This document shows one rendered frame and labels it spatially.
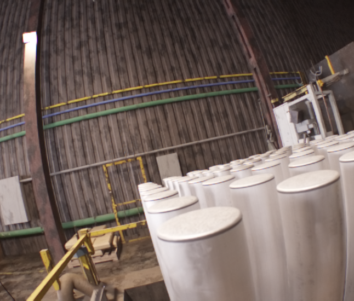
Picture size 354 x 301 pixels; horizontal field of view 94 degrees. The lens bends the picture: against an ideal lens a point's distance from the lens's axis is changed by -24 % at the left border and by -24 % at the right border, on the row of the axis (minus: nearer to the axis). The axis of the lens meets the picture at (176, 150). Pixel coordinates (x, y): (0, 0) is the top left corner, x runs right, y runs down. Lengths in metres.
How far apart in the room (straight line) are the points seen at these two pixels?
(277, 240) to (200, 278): 0.45
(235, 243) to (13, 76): 7.13
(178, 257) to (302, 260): 0.31
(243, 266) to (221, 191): 0.63
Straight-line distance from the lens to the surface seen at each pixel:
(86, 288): 3.02
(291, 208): 0.50
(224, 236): 0.35
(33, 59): 5.50
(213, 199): 1.00
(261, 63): 5.88
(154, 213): 0.62
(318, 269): 0.56
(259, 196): 0.70
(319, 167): 0.89
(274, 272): 0.82
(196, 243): 0.34
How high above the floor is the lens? 1.45
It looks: 4 degrees up
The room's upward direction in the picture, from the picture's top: 13 degrees counter-clockwise
